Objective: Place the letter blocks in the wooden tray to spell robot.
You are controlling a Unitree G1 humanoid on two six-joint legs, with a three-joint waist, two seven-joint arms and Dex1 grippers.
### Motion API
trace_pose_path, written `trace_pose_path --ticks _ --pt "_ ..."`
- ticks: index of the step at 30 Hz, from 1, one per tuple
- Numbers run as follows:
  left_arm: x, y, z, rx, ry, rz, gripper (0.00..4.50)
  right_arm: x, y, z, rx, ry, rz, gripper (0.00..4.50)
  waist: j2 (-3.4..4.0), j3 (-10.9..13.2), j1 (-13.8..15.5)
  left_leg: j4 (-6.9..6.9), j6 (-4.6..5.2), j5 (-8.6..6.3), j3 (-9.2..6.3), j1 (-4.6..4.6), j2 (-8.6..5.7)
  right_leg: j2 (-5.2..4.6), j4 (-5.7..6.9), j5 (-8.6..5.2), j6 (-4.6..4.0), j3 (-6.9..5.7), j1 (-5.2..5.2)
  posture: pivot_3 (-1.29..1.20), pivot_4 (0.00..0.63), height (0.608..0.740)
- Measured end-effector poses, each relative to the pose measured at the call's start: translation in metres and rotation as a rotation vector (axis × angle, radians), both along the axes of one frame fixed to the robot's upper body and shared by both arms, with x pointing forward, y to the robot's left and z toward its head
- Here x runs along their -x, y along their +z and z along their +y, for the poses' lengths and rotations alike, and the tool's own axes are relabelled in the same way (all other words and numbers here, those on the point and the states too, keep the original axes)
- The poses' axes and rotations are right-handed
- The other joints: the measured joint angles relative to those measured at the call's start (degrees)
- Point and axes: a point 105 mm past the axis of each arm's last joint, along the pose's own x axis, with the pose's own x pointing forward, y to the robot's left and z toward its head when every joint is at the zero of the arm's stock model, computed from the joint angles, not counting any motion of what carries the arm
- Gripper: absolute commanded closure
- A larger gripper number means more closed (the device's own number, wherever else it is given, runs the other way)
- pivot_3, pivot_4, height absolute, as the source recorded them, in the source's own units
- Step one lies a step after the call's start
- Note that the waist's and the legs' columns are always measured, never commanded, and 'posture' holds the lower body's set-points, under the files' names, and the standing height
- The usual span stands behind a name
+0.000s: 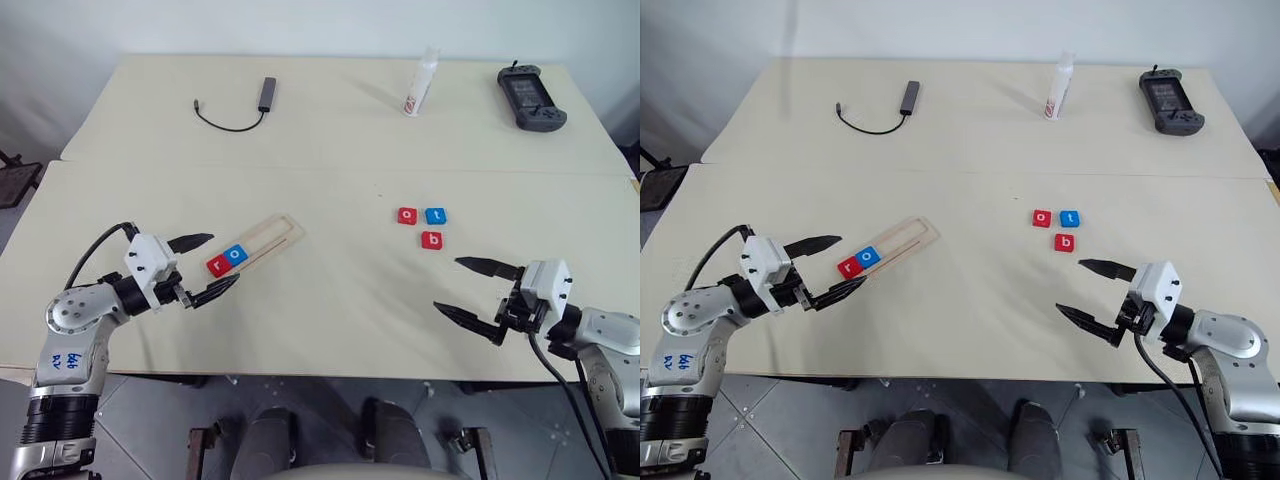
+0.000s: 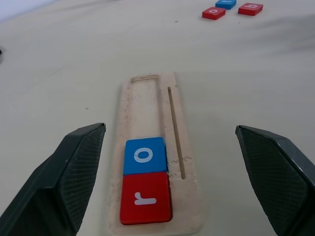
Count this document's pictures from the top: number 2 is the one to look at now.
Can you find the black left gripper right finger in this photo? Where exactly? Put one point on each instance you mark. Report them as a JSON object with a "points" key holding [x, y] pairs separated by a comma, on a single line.
{"points": [[283, 182]]}

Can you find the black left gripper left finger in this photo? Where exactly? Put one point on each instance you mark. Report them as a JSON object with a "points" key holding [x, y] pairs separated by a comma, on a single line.
{"points": [[49, 186]]}

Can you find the blue letter o tile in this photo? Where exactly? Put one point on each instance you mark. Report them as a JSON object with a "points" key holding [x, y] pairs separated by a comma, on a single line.
{"points": [[133, 147]]}

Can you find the red letter r tile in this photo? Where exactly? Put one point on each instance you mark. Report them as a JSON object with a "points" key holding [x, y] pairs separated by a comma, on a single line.
{"points": [[147, 184]]}

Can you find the red b tile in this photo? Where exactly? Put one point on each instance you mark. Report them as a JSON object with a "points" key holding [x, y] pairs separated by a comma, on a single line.
{"points": [[250, 11]]}

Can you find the red o tile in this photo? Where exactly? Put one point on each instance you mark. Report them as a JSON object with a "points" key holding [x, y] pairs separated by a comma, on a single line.
{"points": [[213, 15]]}

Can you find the pale wooden letter tray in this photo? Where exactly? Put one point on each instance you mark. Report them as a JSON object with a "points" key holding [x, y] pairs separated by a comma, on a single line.
{"points": [[145, 110]]}

